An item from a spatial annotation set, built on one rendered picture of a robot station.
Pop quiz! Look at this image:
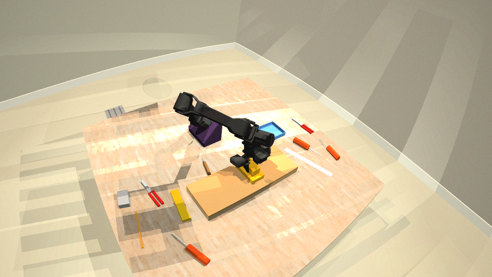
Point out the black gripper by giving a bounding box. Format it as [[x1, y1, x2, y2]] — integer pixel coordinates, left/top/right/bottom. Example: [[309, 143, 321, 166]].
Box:
[[230, 141, 258, 173]]

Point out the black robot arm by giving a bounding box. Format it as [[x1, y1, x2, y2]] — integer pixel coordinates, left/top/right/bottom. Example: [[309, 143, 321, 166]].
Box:
[[173, 92, 275, 164]]

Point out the white rectangular block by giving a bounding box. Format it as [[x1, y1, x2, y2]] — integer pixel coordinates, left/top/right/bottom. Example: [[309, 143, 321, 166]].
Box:
[[117, 190, 130, 209]]

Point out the white flat strip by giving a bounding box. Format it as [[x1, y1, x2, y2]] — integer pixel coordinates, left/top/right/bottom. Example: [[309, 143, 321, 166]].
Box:
[[284, 148, 333, 177]]

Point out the blue rectangular tray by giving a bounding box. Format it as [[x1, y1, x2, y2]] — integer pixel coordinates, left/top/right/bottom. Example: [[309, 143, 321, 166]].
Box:
[[258, 121, 286, 139]]

